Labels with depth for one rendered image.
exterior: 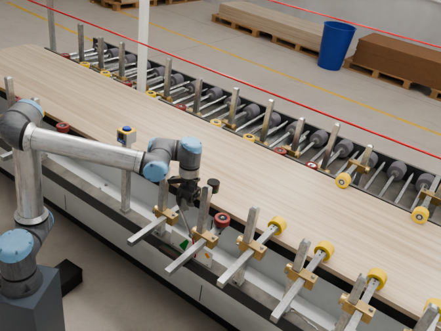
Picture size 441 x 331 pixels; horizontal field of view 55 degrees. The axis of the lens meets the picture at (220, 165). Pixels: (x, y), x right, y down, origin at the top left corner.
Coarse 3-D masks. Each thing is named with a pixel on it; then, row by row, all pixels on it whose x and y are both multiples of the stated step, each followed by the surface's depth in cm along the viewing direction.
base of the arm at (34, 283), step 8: (40, 272) 199; (0, 280) 191; (8, 280) 187; (16, 280) 187; (24, 280) 189; (32, 280) 192; (40, 280) 197; (0, 288) 191; (8, 288) 188; (16, 288) 188; (24, 288) 191; (32, 288) 192; (8, 296) 190; (16, 296) 189; (24, 296) 191
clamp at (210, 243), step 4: (192, 228) 206; (196, 232) 203; (204, 232) 204; (208, 232) 204; (196, 236) 205; (200, 236) 203; (204, 236) 202; (208, 236) 202; (216, 236) 203; (196, 240) 206; (208, 240) 201; (212, 240) 200; (216, 240) 202; (208, 244) 202; (212, 244) 200; (216, 244) 204; (212, 248) 202
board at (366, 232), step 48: (48, 96) 296; (96, 96) 306; (144, 96) 318; (144, 144) 259; (240, 144) 275; (240, 192) 231; (288, 192) 237; (336, 192) 243; (288, 240) 203; (336, 240) 208; (384, 240) 213; (432, 240) 218; (384, 288) 185; (432, 288) 189
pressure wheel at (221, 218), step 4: (216, 216) 210; (220, 216) 211; (224, 216) 211; (228, 216) 211; (216, 220) 208; (220, 220) 208; (224, 220) 209; (228, 220) 209; (216, 224) 209; (220, 224) 207; (224, 224) 207; (228, 224) 210; (220, 232) 215
